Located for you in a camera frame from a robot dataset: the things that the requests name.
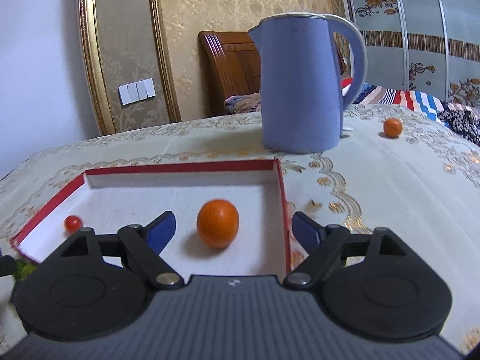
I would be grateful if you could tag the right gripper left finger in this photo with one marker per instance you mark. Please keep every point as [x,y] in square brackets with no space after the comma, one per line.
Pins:
[139,248]

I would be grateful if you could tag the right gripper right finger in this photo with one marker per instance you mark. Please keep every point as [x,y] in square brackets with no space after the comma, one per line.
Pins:
[328,248]

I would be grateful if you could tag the small red cherry tomato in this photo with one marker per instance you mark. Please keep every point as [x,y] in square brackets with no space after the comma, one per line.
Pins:
[72,223]

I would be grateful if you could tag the large orange in tray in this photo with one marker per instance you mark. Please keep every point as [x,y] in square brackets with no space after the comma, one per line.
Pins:
[218,223]

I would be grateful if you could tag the red shallow box tray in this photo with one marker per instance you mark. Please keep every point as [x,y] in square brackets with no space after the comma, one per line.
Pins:
[106,199]

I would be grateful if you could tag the cream embroidered tablecloth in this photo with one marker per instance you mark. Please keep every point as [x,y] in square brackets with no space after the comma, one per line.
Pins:
[424,185]

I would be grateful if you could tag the small orange on table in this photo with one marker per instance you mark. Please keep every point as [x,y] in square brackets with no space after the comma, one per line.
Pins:
[392,128]

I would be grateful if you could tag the blue electric kettle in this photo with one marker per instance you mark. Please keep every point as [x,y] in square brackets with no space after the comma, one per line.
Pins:
[301,99]

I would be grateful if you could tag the pink pillow on bed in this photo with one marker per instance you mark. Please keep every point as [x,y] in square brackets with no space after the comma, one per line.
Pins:
[239,104]

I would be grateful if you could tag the striped colourful bedding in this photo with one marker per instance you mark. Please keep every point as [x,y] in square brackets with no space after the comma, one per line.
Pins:
[459,118]

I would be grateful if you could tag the wooden bed headboard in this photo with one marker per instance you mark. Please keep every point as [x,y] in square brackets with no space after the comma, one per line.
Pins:
[232,66]

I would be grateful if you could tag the patterned wardrobe sliding doors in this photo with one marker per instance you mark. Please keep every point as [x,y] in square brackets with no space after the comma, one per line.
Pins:
[430,46]

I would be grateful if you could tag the white wall switch panel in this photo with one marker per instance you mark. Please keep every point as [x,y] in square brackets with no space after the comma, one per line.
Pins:
[136,91]

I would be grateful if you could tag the gold wall frame moulding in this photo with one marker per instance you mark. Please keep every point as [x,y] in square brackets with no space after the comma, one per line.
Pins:
[124,41]

